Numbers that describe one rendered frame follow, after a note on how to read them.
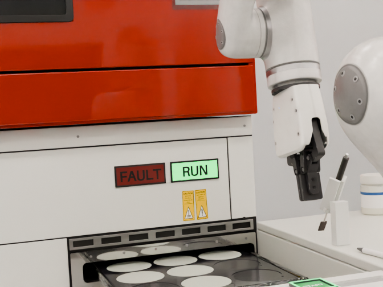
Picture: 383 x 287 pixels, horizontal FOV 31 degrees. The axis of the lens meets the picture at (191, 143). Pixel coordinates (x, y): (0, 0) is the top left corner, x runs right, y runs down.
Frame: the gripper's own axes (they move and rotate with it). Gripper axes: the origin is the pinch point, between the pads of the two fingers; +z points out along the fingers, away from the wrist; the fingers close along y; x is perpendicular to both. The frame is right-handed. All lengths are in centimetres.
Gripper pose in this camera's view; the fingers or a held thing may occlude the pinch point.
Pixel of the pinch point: (309, 187)
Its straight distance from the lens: 105.2
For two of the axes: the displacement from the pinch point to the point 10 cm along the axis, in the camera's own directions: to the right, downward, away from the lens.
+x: 9.5, -0.7, 3.0
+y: 2.9, -1.7, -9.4
